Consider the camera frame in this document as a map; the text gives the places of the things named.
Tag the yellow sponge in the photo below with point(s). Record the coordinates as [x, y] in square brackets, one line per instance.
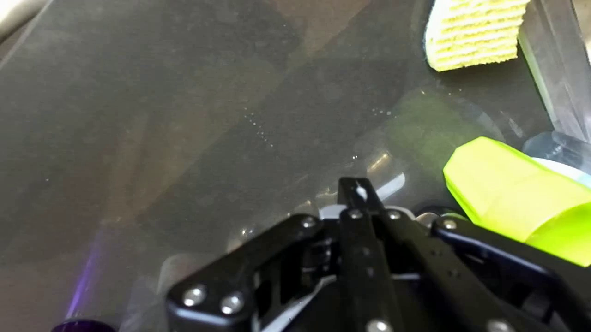
[473, 37]

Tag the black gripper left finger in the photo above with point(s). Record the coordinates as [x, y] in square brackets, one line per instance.
[270, 270]

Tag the clear dish soap bottle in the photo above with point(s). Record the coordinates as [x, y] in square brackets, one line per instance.
[564, 74]

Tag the green plastic cup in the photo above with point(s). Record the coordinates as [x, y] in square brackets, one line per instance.
[510, 190]

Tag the purple tumbler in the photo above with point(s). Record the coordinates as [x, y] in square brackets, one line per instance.
[84, 325]

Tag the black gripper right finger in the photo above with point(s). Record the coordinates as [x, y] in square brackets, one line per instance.
[481, 288]

